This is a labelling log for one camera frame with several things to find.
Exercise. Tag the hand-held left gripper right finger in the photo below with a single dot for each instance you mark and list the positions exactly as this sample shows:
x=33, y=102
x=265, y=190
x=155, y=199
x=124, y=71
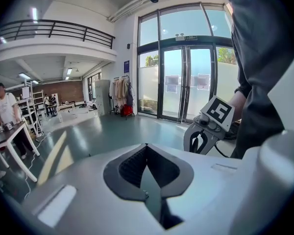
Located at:
x=205, y=192

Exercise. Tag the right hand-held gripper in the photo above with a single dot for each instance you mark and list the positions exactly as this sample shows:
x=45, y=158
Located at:
x=218, y=112

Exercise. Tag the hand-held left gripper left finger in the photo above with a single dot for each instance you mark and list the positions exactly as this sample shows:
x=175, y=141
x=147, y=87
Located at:
x=83, y=204

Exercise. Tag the person's right forearm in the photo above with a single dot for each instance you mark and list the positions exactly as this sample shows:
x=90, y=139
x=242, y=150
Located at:
x=237, y=104

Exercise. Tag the red bag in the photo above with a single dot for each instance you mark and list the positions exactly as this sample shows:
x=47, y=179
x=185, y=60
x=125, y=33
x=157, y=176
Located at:
x=127, y=110

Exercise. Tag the small pale paper notice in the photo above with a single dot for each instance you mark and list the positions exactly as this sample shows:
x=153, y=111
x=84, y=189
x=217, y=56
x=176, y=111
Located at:
x=171, y=88

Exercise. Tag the paper notice sheets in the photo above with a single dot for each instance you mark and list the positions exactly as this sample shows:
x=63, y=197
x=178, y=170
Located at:
x=201, y=81

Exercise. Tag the black-framed glass doors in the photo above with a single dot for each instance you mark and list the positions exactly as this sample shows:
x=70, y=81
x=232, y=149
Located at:
x=185, y=82

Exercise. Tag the grey photo notice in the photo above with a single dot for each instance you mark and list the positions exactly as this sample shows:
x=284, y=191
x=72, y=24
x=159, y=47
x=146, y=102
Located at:
x=172, y=79

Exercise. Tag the clothes rack with garments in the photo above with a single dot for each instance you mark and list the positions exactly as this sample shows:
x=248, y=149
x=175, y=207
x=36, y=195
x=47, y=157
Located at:
x=120, y=89

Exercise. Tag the person's black shirt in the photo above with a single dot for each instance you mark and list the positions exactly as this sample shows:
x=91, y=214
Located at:
x=259, y=57

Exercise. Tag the exit sign with lamps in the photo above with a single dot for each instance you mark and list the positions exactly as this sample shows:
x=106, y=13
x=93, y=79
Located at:
x=186, y=37

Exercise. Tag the dark table with white legs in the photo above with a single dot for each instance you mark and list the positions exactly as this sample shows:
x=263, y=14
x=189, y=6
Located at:
x=2, y=137

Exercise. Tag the grey locker cabinet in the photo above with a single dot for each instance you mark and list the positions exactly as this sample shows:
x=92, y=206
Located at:
x=102, y=97

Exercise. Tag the idle hand-held gripper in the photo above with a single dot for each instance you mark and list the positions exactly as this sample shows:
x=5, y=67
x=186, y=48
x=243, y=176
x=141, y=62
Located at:
x=9, y=126

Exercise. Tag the white shelf rack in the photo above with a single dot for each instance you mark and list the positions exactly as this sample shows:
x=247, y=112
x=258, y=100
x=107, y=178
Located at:
x=36, y=106

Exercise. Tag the rectangular ceiling light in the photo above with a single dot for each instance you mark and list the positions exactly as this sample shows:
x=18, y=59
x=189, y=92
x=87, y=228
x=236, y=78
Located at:
x=69, y=71
x=24, y=76

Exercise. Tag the black balcony railing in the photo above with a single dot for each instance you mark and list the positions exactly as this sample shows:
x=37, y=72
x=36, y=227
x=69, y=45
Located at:
x=54, y=29

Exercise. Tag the purple wall poster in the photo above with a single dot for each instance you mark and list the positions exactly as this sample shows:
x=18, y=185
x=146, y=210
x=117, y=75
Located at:
x=126, y=66

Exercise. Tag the black wall speaker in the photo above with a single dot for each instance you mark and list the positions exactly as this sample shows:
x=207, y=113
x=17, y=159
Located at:
x=128, y=46

